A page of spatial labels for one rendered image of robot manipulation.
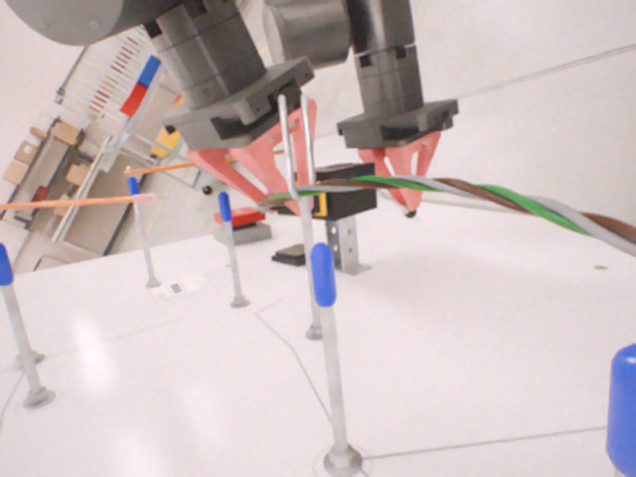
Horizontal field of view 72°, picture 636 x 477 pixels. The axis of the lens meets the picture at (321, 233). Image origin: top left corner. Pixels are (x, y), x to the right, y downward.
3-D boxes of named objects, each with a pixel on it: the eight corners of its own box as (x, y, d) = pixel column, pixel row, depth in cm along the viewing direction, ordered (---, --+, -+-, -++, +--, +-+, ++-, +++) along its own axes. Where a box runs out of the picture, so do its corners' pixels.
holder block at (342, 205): (378, 208, 38) (375, 162, 37) (334, 222, 35) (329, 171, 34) (343, 205, 41) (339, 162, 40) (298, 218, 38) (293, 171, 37)
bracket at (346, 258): (373, 267, 38) (368, 212, 37) (354, 275, 37) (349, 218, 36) (334, 260, 42) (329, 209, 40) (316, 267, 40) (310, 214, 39)
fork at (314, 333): (320, 324, 28) (295, 95, 25) (340, 331, 27) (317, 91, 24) (297, 336, 27) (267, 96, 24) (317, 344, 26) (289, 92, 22)
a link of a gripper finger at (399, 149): (415, 224, 41) (399, 124, 38) (358, 218, 46) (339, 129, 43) (451, 198, 45) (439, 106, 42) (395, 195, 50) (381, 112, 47)
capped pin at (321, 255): (315, 469, 16) (288, 247, 14) (336, 444, 18) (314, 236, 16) (350, 484, 15) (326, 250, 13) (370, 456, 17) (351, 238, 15)
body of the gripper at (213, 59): (253, 133, 25) (182, -5, 21) (170, 142, 32) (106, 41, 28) (322, 82, 28) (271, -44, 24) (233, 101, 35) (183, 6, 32)
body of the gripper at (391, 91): (424, 136, 37) (411, 43, 34) (337, 142, 44) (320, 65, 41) (462, 117, 41) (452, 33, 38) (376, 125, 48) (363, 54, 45)
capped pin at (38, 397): (32, 394, 24) (-13, 239, 22) (61, 390, 24) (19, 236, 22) (16, 410, 22) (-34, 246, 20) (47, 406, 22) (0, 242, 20)
